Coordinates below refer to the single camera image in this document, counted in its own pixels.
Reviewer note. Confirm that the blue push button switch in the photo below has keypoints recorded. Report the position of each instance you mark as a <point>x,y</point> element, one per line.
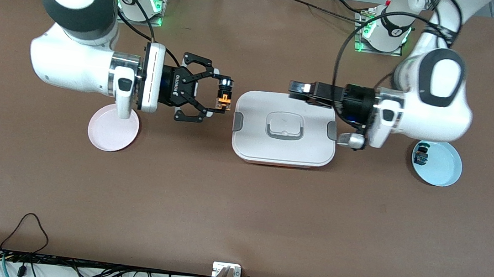
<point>421,155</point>

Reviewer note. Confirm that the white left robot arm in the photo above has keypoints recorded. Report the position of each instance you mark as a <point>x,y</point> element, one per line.
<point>438,112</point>

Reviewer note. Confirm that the white lunch box grey latches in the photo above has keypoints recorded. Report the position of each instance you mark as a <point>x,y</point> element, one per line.
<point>282,149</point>

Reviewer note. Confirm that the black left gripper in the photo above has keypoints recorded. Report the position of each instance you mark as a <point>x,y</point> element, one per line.
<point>357,105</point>

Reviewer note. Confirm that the pink round plate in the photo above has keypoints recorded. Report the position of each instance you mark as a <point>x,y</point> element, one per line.
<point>109,138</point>

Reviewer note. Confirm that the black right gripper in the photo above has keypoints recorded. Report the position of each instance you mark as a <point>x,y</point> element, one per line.
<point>176,88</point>

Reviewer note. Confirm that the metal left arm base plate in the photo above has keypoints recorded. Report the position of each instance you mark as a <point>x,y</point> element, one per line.
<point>375,51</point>

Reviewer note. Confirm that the orange push button switch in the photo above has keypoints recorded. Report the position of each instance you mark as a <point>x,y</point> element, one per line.
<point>224,97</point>

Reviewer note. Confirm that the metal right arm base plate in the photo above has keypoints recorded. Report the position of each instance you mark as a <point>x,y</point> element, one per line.
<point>124,21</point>

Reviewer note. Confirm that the light blue round plate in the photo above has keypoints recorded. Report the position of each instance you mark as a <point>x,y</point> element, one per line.
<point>443,168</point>

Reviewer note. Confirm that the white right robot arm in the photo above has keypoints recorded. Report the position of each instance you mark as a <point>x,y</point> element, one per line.
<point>66,64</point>

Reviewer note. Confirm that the white power socket block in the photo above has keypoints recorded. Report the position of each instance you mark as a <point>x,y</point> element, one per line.
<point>219,266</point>

